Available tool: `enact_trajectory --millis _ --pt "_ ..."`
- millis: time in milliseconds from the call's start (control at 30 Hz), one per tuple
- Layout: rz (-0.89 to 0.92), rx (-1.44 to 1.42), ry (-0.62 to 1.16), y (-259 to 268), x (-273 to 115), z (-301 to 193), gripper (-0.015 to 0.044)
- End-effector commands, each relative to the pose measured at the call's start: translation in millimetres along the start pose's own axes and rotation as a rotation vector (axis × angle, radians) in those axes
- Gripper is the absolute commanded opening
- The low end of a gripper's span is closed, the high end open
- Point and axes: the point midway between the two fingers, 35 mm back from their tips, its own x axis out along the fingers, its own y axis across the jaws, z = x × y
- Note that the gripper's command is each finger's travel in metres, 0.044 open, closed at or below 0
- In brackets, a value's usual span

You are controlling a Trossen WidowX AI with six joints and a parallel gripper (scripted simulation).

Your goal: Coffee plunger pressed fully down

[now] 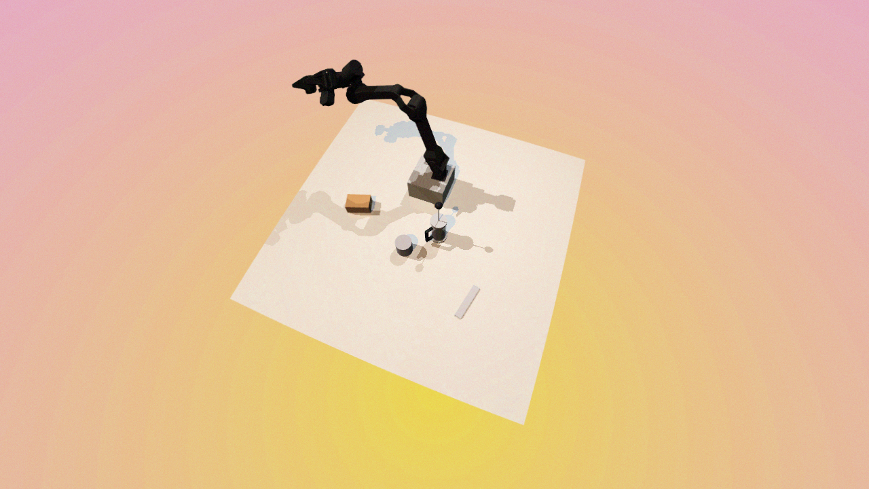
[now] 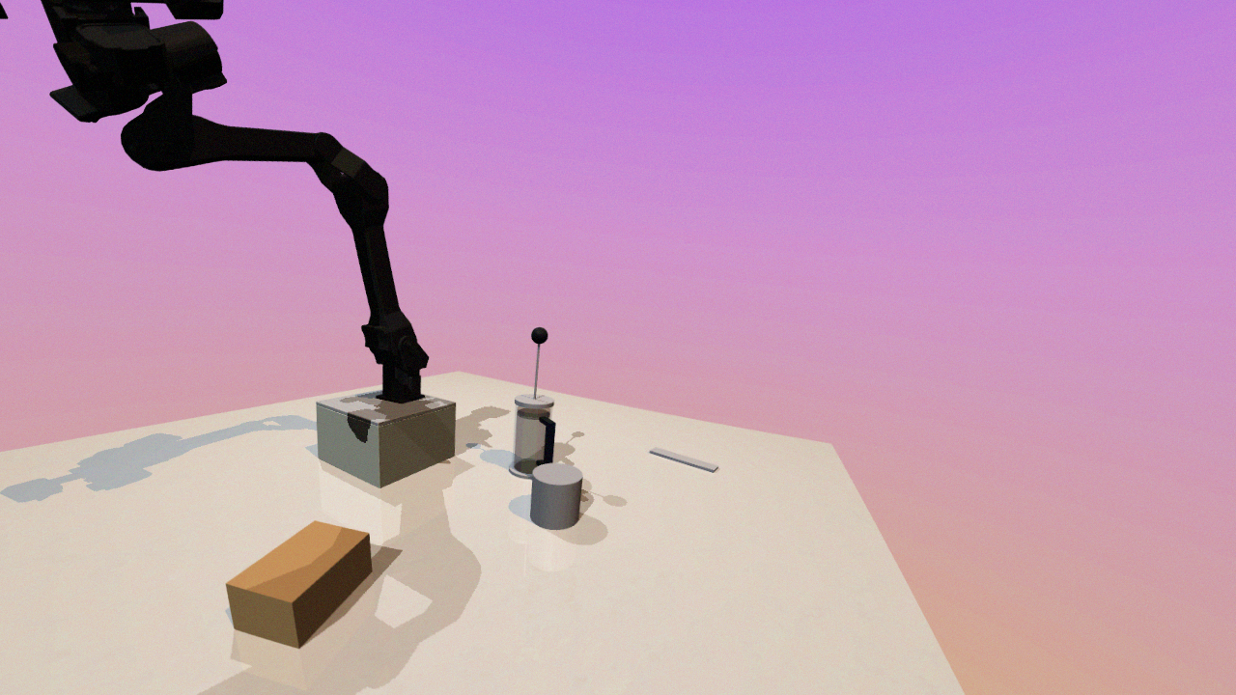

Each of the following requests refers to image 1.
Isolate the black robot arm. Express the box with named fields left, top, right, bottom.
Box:
left=318, top=59, right=449, bottom=181

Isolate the glass french press with black knob plunger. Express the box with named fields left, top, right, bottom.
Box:
left=424, top=202, right=447, bottom=243

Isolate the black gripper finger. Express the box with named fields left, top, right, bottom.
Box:
left=292, top=75, right=311, bottom=93
left=303, top=70, right=329, bottom=89

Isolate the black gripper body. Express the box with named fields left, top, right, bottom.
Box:
left=306, top=69, right=340, bottom=94

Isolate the grey cylinder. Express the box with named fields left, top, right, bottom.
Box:
left=394, top=234, right=413, bottom=257

